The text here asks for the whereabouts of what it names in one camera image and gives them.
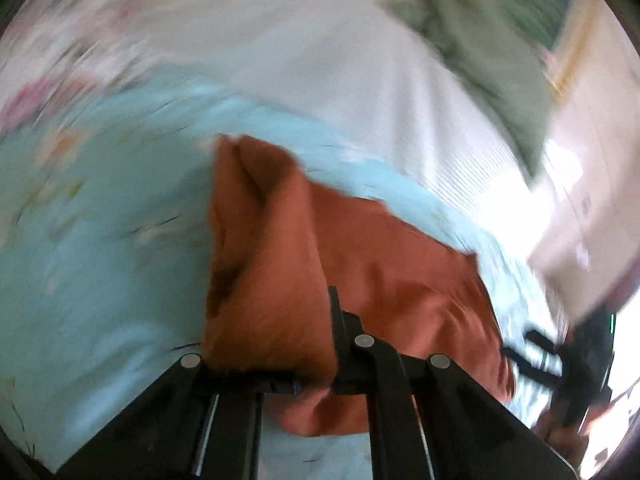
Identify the white striped quilt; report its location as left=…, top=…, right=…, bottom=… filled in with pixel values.
left=124, top=0, right=566, bottom=261

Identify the floral pink white pillow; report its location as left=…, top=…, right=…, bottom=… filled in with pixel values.
left=1, top=0, right=156, bottom=133

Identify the green cloth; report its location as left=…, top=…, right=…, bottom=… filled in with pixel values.
left=384, top=0, right=552, bottom=183

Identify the orange knitted sweater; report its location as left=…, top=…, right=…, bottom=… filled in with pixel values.
left=203, top=136, right=515, bottom=437

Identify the light blue floral bed sheet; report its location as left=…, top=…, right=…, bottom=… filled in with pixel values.
left=1, top=66, right=558, bottom=470

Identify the person's right hand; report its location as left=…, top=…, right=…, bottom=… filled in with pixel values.
left=532, top=405, right=608, bottom=471

